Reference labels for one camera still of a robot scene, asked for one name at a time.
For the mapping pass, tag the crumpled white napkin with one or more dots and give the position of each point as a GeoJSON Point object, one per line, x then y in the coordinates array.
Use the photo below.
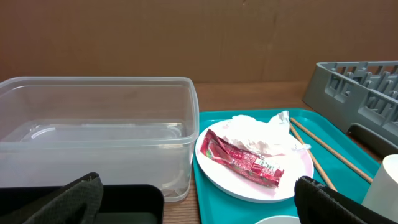
{"type": "Point", "coordinates": [268, 139]}

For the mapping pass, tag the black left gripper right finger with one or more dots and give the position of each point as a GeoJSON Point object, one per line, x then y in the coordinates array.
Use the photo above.
{"type": "Point", "coordinates": [319, 204]}

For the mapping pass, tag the red snack wrapper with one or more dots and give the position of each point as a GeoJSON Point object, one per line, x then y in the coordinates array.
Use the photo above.
{"type": "Point", "coordinates": [257, 169]}

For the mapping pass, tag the white paper cup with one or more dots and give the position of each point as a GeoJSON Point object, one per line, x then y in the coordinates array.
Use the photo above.
{"type": "Point", "coordinates": [382, 194]}

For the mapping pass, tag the right wooden chopstick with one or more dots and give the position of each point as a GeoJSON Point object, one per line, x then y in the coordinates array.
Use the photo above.
{"type": "Point", "coordinates": [334, 152]}

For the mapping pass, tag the clear plastic bin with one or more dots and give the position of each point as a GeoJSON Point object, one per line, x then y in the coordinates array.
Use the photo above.
{"type": "Point", "coordinates": [129, 130]}

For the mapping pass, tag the white empty bowl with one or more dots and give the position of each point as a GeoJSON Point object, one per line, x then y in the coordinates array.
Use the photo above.
{"type": "Point", "coordinates": [280, 219]}

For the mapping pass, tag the white round plate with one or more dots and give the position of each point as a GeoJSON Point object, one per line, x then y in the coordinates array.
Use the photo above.
{"type": "Point", "coordinates": [233, 184]}

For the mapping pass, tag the left wooden chopstick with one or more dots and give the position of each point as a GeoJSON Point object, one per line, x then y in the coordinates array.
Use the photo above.
{"type": "Point", "coordinates": [315, 162]}

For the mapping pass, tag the wooden chopstick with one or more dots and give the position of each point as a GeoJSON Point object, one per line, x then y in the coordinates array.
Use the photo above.
{"type": "Point", "coordinates": [334, 152]}
{"type": "Point", "coordinates": [315, 162]}

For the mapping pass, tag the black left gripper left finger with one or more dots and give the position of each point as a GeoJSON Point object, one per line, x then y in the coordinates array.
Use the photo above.
{"type": "Point", "coordinates": [77, 202]}

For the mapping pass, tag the black plastic tray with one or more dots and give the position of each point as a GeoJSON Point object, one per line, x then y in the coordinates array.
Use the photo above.
{"type": "Point", "coordinates": [120, 203]}

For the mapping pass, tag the grey dishwasher rack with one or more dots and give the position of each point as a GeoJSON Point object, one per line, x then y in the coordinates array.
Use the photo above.
{"type": "Point", "coordinates": [358, 98]}

